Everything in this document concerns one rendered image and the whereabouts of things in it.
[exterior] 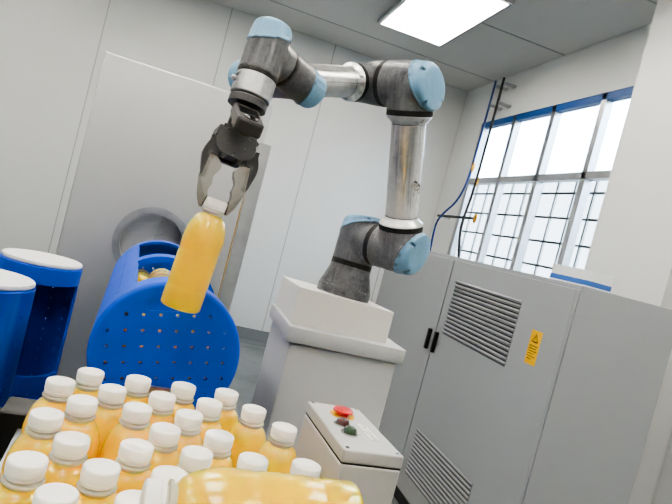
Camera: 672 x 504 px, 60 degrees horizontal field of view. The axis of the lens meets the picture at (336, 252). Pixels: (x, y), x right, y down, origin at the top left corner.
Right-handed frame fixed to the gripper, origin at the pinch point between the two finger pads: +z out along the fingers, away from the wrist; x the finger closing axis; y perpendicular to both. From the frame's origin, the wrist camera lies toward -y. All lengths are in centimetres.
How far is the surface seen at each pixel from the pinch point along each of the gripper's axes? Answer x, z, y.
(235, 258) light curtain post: -41, -1, 150
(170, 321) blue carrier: -1.2, 22.5, 13.4
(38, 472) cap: 14, 37, -35
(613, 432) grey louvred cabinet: -193, 22, 71
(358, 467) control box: -28.0, 32.9, -23.7
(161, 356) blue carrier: -1.9, 29.4, 14.3
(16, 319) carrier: 28, 38, 82
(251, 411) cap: -13.3, 30.6, -12.6
